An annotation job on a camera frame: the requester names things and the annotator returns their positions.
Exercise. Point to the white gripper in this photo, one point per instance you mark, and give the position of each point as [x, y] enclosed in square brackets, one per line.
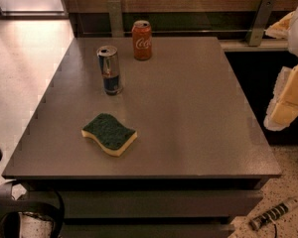
[283, 107]

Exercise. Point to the green and yellow sponge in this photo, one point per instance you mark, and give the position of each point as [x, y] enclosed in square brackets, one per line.
[110, 135]

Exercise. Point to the orange coke can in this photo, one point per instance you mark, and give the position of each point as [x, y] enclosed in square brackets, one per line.
[141, 37]

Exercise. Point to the blue silver energy drink can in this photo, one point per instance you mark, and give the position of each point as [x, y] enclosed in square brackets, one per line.
[110, 69]

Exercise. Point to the striped tube on floor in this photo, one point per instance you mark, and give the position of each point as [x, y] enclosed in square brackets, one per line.
[273, 214]

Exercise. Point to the grey table drawer cabinet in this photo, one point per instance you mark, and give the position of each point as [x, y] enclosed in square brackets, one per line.
[151, 208]

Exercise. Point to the black chair base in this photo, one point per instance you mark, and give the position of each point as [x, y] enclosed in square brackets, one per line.
[29, 217]

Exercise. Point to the right metal wall bracket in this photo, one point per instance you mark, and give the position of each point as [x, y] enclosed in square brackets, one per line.
[255, 34]

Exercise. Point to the metal wall bracket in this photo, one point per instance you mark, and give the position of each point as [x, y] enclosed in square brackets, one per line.
[255, 34]
[115, 18]

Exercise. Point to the left metal wall bracket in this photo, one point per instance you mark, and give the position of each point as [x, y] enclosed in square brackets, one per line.
[115, 18]

